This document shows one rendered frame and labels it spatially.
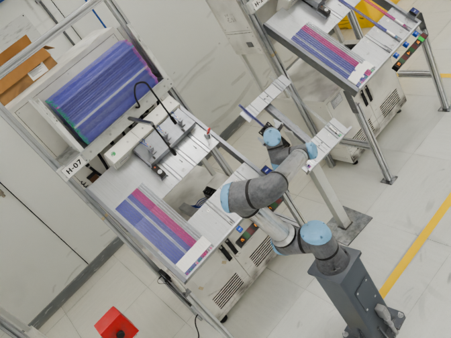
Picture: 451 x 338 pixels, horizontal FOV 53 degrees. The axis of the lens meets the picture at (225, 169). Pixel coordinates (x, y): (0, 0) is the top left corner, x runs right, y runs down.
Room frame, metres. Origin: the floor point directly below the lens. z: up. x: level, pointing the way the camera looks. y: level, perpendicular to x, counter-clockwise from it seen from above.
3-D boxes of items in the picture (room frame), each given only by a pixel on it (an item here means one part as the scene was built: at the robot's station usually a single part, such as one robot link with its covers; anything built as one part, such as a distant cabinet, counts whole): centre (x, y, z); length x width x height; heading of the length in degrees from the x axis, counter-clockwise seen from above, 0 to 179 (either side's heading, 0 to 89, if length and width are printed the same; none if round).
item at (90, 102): (2.33, 0.28, 1.52); 0.51 x 0.13 x 0.27; 111
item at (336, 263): (1.43, -0.16, 0.60); 0.15 x 0.15 x 0.10
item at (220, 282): (2.42, 0.38, 0.31); 0.70 x 0.65 x 0.62; 111
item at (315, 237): (1.44, -0.15, 0.72); 0.13 x 0.12 x 0.14; 50
